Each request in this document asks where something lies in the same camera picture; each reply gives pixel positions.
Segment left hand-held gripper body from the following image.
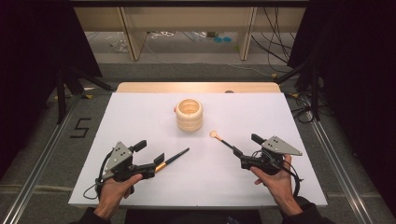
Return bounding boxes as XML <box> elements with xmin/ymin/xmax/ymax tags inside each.
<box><xmin>102</xmin><ymin>141</ymin><xmax>157</xmax><ymax>183</ymax></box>

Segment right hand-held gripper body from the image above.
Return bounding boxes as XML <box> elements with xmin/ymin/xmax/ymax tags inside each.
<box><xmin>240</xmin><ymin>135</ymin><xmax>304</xmax><ymax>176</ymax></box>

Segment thin black and gold brush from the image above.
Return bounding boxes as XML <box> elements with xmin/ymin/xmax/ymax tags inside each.
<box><xmin>154</xmin><ymin>147</ymin><xmax>191</xmax><ymax>174</ymax></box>

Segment fluffy makeup brush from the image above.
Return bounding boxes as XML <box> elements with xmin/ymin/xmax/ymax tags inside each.
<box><xmin>208</xmin><ymin>130</ymin><xmax>237</xmax><ymax>152</ymax></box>

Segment cream ringed brush pot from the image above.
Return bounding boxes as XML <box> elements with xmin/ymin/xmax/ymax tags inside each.
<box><xmin>173</xmin><ymin>98</ymin><xmax>205</xmax><ymax>133</ymax></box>

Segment person's left hand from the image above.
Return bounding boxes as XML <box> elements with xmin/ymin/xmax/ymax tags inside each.
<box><xmin>92</xmin><ymin>173</ymin><xmax>144</xmax><ymax>220</ymax></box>

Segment person's right hand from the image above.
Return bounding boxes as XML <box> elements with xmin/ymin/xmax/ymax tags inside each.
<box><xmin>250</xmin><ymin>154</ymin><xmax>304</xmax><ymax>217</ymax></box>

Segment white table board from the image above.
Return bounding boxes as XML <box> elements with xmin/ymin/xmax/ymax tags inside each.
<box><xmin>68</xmin><ymin>91</ymin><xmax>329</xmax><ymax>209</ymax></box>

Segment black metal stand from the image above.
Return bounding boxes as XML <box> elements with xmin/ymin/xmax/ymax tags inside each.
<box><xmin>273</xmin><ymin>59</ymin><xmax>322</xmax><ymax>121</ymax></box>
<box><xmin>55</xmin><ymin>65</ymin><xmax>114</xmax><ymax>125</ymax></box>

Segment person's dark clothing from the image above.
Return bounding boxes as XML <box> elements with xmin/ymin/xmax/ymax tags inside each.
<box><xmin>124</xmin><ymin>208</ymin><xmax>263</xmax><ymax>224</ymax></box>

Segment clear plastic bag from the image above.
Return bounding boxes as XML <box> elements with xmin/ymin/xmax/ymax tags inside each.
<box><xmin>106</xmin><ymin>32</ymin><xmax>129</xmax><ymax>53</ymax></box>

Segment black curtain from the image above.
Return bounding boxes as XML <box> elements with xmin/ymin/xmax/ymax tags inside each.
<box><xmin>0</xmin><ymin>0</ymin><xmax>103</xmax><ymax>180</ymax></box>
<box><xmin>287</xmin><ymin>0</ymin><xmax>396</xmax><ymax>217</ymax></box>

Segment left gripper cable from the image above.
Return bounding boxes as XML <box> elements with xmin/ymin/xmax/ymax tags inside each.
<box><xmin>82</xmin><ymin>148</ymin><xmax>115</xmax><ymax>201</ymax></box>

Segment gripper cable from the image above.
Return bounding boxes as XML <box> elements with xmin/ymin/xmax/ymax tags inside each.
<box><xmin>82</xmin><ymin>148</ymin><xmax>115</xmax><ymax>201</ymax></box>
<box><xmin>253</xmin><ymin>148</ymin><xmax>304</xmax><ymax>199</ymax></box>

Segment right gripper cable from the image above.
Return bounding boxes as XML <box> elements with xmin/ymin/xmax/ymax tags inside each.
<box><xmin>253</xmin><ymin>148</ymin><xmax>304</xmax><ymax>199</ymax></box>

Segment black floor cables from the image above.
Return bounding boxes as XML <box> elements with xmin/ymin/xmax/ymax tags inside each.
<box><xmin>288</xmin><ymin>91</ymin><xmax>316</xmax><ymax>124</ymax></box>

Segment metal floor rail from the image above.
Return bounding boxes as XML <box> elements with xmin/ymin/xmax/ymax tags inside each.
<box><xmin>310</xmin><ymin>119</ymin><xmax>376</xmax><ymax>224</ymax></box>
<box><xmin>0</xmin><ymin>92</ymin><xmax>80</xmax><ymax>224</ymax></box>

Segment hanging black cables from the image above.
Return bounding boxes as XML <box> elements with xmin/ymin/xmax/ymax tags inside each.
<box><xmin>250</xmin><ymin>7</ymin><xmax>297</xmax><ymax>74</ymax></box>

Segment light wooden shelf frame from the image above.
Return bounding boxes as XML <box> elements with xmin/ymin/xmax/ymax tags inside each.
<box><xmin>74</xmin><ymin>6</ymin><xmax>307</xmax><ymax>62</ymax></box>

